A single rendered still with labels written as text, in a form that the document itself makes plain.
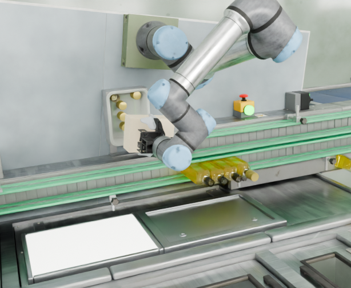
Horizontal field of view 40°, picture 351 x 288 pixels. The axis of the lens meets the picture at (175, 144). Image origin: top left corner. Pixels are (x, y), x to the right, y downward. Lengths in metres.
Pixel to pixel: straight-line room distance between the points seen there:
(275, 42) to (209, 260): 0.71
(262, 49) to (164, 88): 0.36
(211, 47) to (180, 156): 0.32
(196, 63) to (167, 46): 0.38
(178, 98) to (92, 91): 0.70
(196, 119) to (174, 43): 0.44
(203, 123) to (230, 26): 0.29
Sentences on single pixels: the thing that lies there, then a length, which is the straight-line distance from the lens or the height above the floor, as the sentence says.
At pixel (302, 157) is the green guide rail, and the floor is 0.95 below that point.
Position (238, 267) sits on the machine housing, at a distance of 1.57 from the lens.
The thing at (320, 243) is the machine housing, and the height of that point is 1.44.
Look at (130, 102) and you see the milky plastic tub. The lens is 1.99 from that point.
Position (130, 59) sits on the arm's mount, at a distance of 1.91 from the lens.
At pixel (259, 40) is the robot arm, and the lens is 1.50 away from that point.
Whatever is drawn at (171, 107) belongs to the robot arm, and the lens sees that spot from 1.33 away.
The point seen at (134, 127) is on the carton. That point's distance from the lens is 1.63.
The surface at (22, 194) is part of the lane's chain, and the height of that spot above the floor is 0.88.
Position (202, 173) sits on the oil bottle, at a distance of 1.82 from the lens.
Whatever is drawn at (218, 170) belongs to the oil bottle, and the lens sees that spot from 1.85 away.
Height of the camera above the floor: 2.67
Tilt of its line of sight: 65 degrees down
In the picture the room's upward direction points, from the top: 122 degrees clockwise
